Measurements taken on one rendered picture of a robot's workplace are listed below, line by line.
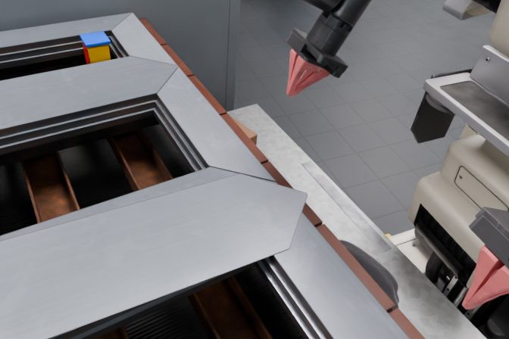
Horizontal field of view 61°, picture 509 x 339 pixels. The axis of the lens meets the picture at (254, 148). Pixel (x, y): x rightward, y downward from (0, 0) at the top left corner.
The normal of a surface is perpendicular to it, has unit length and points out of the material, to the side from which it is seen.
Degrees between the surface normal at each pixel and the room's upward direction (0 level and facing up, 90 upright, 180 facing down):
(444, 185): 8
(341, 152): 0
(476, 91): 0
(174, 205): 0
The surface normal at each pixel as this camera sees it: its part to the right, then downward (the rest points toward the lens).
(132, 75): 0.08, -0.76
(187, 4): 0.51, 0.59
